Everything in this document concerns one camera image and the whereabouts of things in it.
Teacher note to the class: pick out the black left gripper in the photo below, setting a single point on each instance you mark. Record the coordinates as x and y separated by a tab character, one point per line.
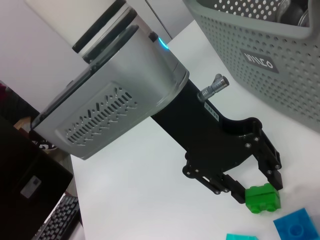
200	130

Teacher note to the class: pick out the green toy block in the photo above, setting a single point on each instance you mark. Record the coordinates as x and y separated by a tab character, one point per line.
262	200

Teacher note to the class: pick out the blue square toy block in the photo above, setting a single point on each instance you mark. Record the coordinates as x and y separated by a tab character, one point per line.
297	227

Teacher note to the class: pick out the glass teacup black sleeve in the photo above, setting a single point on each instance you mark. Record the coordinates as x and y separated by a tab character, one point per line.
304	18

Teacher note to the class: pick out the teal square toy block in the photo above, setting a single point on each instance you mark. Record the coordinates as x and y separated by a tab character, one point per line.
242	237

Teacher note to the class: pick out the grey perforated storage basket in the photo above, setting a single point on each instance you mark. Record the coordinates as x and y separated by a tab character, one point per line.
275	82

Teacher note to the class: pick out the black clay teapot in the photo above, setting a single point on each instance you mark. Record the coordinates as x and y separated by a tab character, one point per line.
293	13

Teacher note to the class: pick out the black computer keyboard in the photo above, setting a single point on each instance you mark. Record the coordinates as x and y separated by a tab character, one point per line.
60	217

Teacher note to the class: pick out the black white sneaker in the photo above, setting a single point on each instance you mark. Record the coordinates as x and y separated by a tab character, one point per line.
46	145

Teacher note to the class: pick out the black case white label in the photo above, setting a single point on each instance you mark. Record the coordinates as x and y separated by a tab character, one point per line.
25	175

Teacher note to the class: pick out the dark red garment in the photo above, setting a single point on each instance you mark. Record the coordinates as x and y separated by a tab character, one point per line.
3	91

